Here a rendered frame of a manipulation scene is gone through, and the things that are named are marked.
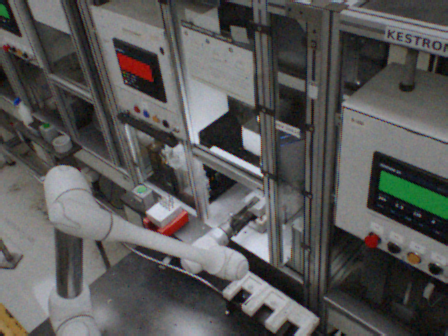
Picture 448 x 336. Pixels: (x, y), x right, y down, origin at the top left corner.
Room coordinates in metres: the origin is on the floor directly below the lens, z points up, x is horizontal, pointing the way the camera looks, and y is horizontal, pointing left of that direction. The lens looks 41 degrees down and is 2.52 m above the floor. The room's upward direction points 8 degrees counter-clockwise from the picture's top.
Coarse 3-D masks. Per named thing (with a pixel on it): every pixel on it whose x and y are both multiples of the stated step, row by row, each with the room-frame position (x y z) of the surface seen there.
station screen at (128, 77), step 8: (128, 56) 1.69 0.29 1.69; (136, 56) 1.66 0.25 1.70; (120, 64) 1.75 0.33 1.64; (128, 72) 1.71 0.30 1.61; (152, 72) 1.60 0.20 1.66; (128, 80) 1.73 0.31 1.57; (136, 80) 1.68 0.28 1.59; (144, 80) 1.64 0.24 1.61; (136, 88) 1.69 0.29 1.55; (144, 88) 1.65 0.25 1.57; (152, 88) 1.62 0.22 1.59
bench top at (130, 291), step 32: (128, 256) 1.61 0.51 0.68; (160, 256) 1.58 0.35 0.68; (96, 288) 1.44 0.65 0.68; (128, 288) 1.41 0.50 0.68; (160, 288) 1.39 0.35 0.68; (192, 288) 1.37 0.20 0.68; (224, 288) 1.34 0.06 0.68; (96, 320) 1.27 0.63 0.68; (128, 320) 1.24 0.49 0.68; (160, 320) 1.22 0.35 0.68; (192, 320) 1.20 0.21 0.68; (224, 320) 1.18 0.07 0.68
